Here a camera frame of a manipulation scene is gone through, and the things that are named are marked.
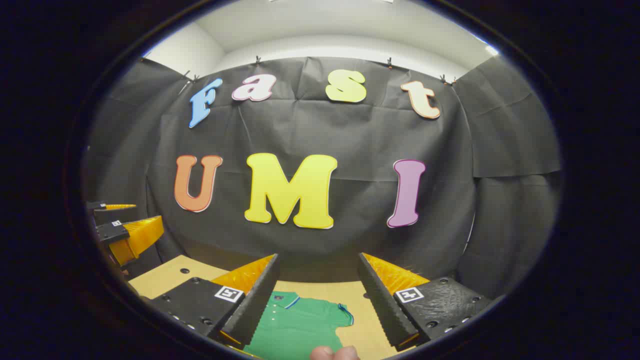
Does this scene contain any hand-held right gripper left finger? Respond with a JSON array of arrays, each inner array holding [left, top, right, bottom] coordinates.
[[141, 253, 281, 351]]

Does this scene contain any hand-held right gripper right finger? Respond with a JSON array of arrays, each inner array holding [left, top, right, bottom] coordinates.
[[357, 252, 496, 352]]

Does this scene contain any green T-shirt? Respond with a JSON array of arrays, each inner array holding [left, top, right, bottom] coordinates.
[[243, 291, 355, 360]]

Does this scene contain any black backdrop cloth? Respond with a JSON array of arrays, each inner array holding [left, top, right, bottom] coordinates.
[[82, 56, 563, 301]]

